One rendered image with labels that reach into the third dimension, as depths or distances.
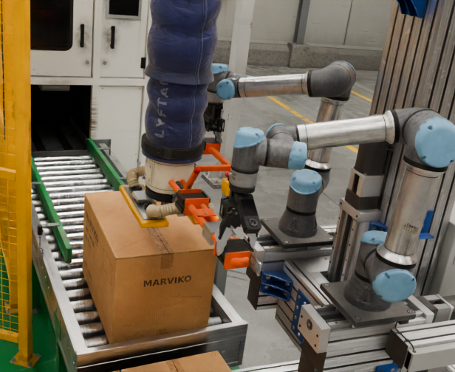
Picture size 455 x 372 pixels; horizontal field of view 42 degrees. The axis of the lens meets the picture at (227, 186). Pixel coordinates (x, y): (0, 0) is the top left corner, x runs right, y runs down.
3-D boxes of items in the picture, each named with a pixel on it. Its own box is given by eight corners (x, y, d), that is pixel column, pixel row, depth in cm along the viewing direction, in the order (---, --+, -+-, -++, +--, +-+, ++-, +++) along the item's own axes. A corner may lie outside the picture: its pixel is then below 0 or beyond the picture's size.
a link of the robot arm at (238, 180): (263, 174, 157) (234, 175, 154) (260, 190, 159) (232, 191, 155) (251, 164, 163) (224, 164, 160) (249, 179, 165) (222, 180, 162)
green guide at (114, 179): (86, 148, 432) (86, 136, 429) (100, 148, 437) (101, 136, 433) (157, 253, 301) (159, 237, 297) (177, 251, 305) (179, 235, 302)
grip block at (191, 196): (173, 205, 198) (175, 189, 196) (201, 204, 202) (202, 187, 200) (182, 215, 191) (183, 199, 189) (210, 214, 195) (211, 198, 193)
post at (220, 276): (201, 348, 322) (221, 178, 285) (213, 345, 325) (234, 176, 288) (206, 355, 317) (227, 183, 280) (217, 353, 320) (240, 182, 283)
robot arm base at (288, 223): (305, 219, 242) (309, 197, 238) (323, 236, 229) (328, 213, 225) (272, 221, 236) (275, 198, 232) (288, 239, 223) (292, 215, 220)
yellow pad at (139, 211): (118, 189, 230) (119, 177, 228) (143, 188, 234) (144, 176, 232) (140, 229, 202) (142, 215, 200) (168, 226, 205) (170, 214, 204)
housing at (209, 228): (200, 235, 180) (202, 221, 179) (221, 233, 183) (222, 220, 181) (208, 246, 174) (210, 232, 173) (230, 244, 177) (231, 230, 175)
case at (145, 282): (82, 270, 278) (84, 192, 263) (163, 262, 294) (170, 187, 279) (111, 349, 228) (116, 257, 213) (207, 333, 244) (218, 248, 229)
